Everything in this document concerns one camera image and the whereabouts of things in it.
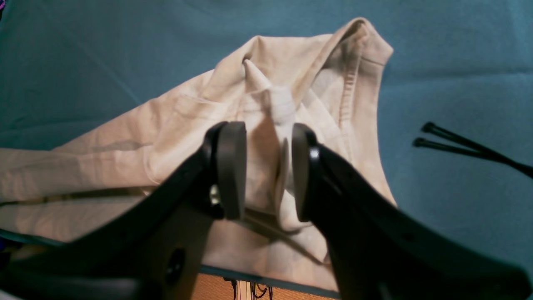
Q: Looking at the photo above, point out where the beige T-shirt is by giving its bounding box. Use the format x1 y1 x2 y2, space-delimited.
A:
0 18 396 292

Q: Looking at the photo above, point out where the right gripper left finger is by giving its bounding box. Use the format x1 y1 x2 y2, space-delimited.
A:
1 122 247 300

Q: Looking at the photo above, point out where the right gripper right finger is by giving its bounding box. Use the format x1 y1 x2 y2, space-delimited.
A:
291 123 531 300

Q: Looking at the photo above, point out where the blue table cloth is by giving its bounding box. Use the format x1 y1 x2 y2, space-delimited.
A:
1 0 532 275

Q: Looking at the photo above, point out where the black cable tie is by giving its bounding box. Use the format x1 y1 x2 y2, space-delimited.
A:
421 122 520 163
413 138 533 178

